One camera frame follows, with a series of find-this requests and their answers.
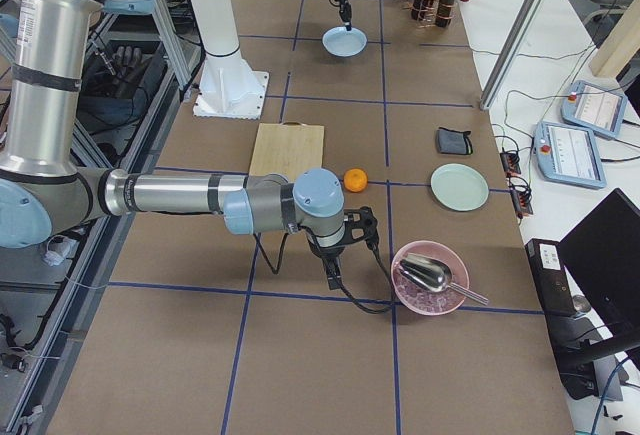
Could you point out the orange mandarin fruit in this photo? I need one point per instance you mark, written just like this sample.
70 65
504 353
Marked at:
355 180

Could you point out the light blue plate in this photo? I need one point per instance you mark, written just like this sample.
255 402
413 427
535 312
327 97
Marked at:
341 42

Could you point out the pale green plate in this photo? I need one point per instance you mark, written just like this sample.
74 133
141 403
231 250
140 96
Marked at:
459 187

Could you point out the pink bowl with ice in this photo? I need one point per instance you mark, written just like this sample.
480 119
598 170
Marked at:
420 293

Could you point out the metal scoop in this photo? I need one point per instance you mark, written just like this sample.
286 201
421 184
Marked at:
435 276

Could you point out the wooden cutting board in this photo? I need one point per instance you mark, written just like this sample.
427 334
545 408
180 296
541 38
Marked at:
287 149

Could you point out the grey folded cloth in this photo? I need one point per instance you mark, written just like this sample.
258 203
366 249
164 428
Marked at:
453 142

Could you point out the orange black electronics module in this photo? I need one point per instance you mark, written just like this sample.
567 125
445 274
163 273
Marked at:
519 188

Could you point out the black computer box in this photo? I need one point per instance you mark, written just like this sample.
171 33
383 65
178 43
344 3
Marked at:
549 277

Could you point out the teach pendant near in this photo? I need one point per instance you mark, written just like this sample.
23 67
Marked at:
568 154

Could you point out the teach pendant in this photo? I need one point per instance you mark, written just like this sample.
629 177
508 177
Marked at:
596 108
568 154

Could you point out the black computer monitor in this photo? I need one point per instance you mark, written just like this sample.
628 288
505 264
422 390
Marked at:
601 254

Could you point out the teach pendant far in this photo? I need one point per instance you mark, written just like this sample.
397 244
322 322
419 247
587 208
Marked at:
596 108

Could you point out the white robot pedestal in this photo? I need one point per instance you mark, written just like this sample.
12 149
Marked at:
228 87

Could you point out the aluminium frame post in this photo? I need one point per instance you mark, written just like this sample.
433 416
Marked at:
523 21

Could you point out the wooden post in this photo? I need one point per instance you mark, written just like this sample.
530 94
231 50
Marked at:
620 46

